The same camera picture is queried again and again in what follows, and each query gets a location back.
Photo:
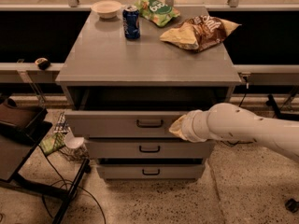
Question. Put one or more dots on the black side table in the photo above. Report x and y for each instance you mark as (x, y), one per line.
(22, 128)

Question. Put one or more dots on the blue soda can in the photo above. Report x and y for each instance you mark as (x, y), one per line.
(130, 17)

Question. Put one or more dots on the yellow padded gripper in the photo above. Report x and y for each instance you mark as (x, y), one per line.
(189, 129)

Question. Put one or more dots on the brown yellow chip bag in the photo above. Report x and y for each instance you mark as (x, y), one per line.
(199, 33)

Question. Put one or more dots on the grey bottom drawer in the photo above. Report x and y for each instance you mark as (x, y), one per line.
(150, 171)

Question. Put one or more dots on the small black round object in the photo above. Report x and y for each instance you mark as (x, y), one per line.
(42, 63)

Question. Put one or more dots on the black caster wheel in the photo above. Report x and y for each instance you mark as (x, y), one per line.
(292, 205)

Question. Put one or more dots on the green packet on floor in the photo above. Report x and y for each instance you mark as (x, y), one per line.
(52, 143)

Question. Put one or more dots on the checkered packet on floor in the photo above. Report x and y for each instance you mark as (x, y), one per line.
(61, 125)

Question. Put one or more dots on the grey drawer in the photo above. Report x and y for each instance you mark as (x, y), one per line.
(113, 112)
(150, 171)
(148, 148)

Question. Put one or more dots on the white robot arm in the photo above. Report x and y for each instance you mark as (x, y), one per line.
(227, 122)

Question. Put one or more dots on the grey top drawer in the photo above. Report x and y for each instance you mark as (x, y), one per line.
(113, 112)

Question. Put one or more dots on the grey drawer cabinet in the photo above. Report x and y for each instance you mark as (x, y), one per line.
(102, 57)

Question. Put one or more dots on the black top drawer handle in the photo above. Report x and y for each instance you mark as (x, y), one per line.
(149, 123)

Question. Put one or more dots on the white cup on floor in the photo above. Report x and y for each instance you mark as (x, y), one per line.
(73, 142)

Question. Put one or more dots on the grey middle drawer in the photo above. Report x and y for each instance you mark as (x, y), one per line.
(148, 148)

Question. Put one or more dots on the white bowl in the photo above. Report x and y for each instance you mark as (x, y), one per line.
(107, 9)

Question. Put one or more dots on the green chip bag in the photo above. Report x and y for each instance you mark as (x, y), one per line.
(156, 11)

